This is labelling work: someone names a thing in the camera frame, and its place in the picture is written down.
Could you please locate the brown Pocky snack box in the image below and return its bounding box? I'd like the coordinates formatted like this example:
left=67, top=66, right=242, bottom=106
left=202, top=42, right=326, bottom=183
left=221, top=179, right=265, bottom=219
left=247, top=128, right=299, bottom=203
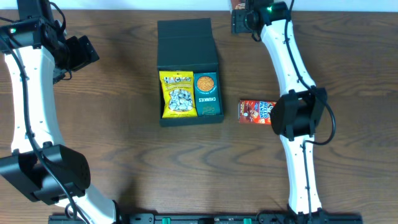
left=229, top=0, right=246, bottom=11

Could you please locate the black gift box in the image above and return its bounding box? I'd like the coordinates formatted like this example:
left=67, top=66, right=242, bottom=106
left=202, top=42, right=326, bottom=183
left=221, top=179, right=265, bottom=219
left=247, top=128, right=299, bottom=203
left=156, top=17, right=225, bottom=128

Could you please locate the teal Chunkies cookie box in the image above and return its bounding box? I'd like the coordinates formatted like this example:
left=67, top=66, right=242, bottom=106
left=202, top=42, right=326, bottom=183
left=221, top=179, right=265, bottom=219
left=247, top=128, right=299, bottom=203
left=194, top=72, right=221, bottom=116

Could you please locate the yellow Hacks candy bag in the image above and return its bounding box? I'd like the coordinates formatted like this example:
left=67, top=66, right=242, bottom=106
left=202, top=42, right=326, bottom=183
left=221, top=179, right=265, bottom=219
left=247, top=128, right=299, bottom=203
left=159, top=71, right=198, bottom=119

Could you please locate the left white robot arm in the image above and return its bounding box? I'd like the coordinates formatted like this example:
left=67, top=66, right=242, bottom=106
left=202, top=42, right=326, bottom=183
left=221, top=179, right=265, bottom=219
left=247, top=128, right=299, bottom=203
left=1, top=0, right=123, bottom=223

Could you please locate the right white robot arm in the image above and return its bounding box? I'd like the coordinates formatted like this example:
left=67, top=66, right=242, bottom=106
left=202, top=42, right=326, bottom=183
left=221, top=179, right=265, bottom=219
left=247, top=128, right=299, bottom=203
left=231, top=1, right=327, bottom=223

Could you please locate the red Hello Panda box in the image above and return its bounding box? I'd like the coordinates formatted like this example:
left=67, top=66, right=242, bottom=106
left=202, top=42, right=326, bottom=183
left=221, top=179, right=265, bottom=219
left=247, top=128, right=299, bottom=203
left=238, top=100, right=276, bottom=125

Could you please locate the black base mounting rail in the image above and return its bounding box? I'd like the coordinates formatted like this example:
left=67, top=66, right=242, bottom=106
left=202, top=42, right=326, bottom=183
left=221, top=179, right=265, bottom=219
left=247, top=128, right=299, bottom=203
left=48, top=213, right=364, bottom=224

